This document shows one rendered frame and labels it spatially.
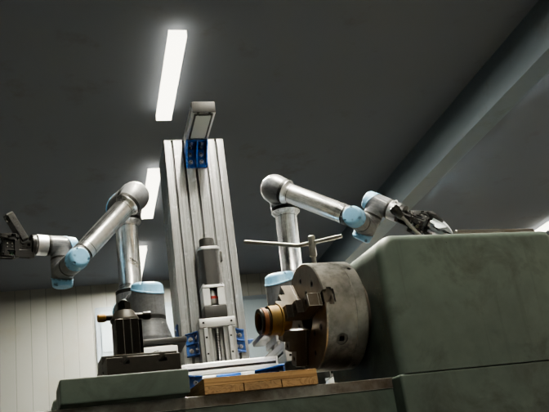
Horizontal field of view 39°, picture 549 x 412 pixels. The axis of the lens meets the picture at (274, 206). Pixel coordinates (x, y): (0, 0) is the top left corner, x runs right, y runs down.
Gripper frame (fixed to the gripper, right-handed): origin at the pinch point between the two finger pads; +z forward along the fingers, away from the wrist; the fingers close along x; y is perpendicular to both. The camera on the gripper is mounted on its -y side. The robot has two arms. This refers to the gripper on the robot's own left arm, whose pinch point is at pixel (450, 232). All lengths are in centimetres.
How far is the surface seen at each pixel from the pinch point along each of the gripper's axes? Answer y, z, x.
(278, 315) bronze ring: 94, -10, -6
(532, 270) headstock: 41, 40, 15
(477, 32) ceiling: -317, -126, 32
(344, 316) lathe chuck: 89, 7, 0
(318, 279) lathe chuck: 87, -4, 7
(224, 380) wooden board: 125, -4, -10
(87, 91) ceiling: -140, -347, -67
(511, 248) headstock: 42, 32, 20
